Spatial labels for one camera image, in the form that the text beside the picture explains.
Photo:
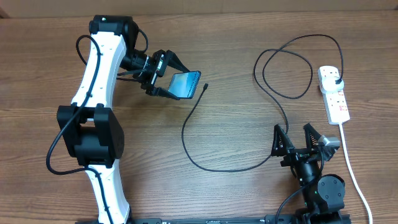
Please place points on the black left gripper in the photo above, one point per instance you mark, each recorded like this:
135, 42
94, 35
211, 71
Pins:
163, 58

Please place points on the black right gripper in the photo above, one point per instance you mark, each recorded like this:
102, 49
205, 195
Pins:
295, 155

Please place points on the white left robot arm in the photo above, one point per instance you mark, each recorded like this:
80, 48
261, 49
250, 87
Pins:
90, 129

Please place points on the white power strip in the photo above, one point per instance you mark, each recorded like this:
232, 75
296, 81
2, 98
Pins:
335, 103

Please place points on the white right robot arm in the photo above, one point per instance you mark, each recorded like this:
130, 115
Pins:
323, 195

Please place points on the black Galaxy smartphone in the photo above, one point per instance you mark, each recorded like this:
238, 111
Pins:
184, 85

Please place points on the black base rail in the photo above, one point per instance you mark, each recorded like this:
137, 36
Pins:
211, 221

